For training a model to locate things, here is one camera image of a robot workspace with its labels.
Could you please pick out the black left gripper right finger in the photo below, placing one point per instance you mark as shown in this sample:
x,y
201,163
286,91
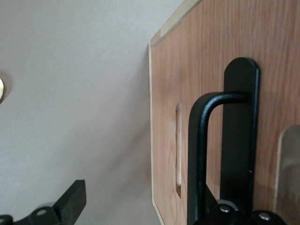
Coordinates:
x,y
234,216

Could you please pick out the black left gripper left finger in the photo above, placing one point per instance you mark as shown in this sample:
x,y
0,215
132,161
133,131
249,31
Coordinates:
x,y
68,201

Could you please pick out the light wooden drawer cabinet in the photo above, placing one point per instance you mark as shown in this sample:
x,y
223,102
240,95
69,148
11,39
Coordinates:
x,y
206,47

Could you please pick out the orange striped bread toy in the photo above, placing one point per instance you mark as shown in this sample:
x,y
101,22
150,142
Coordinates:
x,y
1,91

